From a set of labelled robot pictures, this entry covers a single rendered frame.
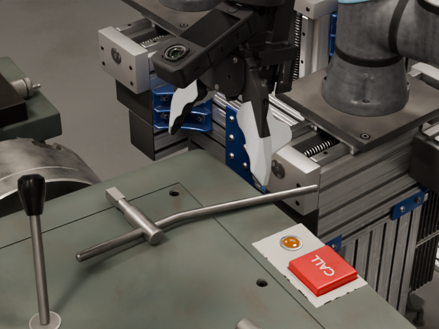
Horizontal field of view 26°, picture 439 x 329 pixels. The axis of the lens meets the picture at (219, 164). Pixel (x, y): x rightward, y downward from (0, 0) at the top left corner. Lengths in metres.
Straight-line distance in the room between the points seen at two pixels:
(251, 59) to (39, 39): 3.41
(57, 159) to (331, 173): 0.46
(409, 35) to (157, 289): 0.62
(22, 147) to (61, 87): 2.56
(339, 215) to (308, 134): 0.15
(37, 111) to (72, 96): 1.83
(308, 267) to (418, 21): 0.51
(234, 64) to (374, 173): 0.74
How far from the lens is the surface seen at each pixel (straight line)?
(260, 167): 1.00
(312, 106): 1.63
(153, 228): 1.18
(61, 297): 1.13
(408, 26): 1.51
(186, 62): 0.93
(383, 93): 1.60
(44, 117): 2.07
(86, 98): 3.89
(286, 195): 1.25
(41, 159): 1.40
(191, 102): 1.05
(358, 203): 1.70
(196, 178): 1.30
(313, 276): 1.13
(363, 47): 1.57
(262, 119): 0.98
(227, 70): 1.00
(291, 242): 1.19
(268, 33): 1.02
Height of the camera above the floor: 2.03
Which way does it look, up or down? 36 degrees down
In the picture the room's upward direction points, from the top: straight up
